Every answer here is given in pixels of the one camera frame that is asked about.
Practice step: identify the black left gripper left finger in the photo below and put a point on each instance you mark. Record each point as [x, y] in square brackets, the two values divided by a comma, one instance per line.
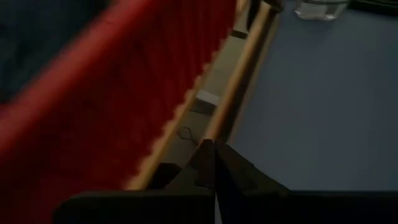
[186, 193]

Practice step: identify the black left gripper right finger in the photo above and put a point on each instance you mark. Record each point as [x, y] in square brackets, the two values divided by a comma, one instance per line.
[245, 193]

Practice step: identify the red plastic laundry basket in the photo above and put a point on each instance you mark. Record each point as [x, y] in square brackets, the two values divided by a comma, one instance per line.
[93, 109]

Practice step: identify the clear plastic spray bottle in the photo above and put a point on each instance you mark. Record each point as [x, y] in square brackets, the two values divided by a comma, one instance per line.
[320, 9]

